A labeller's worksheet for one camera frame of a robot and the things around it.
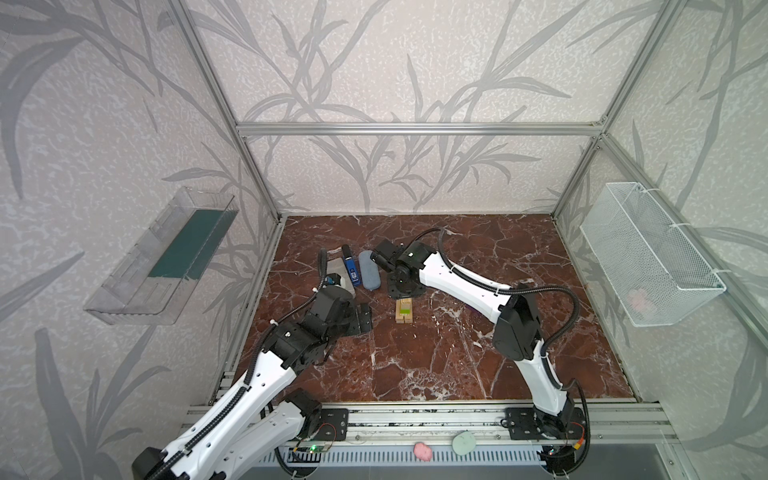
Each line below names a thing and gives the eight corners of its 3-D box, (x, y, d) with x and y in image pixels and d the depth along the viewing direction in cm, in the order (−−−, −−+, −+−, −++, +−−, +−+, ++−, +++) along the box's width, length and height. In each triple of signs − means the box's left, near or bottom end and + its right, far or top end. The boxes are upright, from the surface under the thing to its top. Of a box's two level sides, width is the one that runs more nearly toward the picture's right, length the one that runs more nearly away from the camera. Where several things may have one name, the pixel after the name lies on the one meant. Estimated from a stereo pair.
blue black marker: (353, 287, 101) (351, 279, 97) (342, 254, 111) (340, 246, 106) (363, 284, 102) (361, 276, 98) (351, 252, 111) (349, 243, 107)
